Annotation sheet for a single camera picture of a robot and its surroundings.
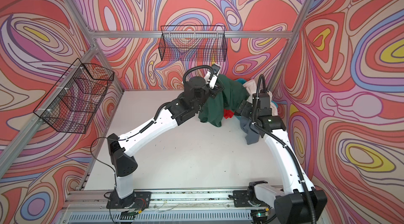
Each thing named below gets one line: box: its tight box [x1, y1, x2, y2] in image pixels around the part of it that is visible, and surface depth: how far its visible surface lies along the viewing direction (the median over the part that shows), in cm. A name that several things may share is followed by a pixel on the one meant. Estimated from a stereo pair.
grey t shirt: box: [239, 115, 260, 145], surface depth 92 cm
